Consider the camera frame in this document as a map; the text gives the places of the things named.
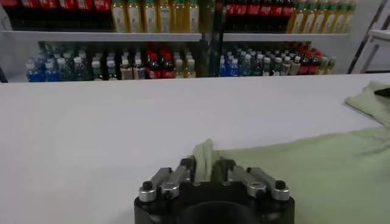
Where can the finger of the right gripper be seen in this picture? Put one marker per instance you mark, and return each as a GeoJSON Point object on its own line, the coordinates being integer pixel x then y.
{"type": "Point", "coordinates": [384, 92]}

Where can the red-capped cola bottle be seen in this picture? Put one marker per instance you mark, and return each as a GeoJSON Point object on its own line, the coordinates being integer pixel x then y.
{"type": "Point", "coordinates": [8, 2]}
{"type": "Point", "coordinates": [231, 9]}
{"type": "Point", "coordinates": [265, 9]}
{"type": "Point", "coordinates": [153, 70]}
{"type": "Point", "coordinates": [30, 2]}
{"type": "Point", "coordinates": [287, 9]}
{"type": "Point", "coordinates": [84, 3]}
{"type": "Point", "coordinates": [48, 3]}
{"type": "Point", "coordinates": [314, 64]}
{"type": "Point", "coordinates": [67, 3]}
{"type": "Point", "coordinates": [276, 9]}
{"type": "Point", "coordinates": [102, 4]}
{"type": "Point", "coordinates": [253, 9]}
{"type": "Point", "coordinates": [304, 65]}
{"type": "Point", "coordinates": [242, 9]}
{"type": "Point", "coordinates": [168, 69]}

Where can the light green t-shirt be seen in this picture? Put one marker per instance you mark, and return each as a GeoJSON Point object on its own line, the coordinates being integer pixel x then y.
{"type": "Point", "coordinates": [304, 170]}

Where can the blue water bottle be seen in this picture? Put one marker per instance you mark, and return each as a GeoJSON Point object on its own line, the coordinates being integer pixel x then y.
{"type": "Point", "coordinates": [224, 68]}
{"type": "Point", "coordinates": [234, 68]}
{"type": "Point", "coordinates": [51, 74]}
{"type": "Point", "coordinates": [32, 74]}

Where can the white beverage cooler cabinet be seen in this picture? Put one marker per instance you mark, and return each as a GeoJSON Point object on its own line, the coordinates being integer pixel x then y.
{"type": "Point", "coordinates": [12, 58]}
{"type": "Point", "coordinates": [344, 58]}

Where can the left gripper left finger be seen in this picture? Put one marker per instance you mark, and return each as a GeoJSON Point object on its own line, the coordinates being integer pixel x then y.
{"type": "Point", "coordinates": [170, 179]}

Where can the white cooler shelf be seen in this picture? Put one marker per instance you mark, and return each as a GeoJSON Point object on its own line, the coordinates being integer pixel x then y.
{"type": "Point", "coordinates": [286, 37]}
{"type": "Point", "coordinates": [100, 36]}

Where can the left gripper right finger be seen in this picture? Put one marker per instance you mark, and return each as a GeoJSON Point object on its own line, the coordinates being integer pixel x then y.
{"type": "Point", "coordinates": [256, 181]}

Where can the glass cooler door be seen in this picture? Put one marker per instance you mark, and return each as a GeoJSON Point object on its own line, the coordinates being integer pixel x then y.
{"type": "Point", "coordinates": [362, 30]}

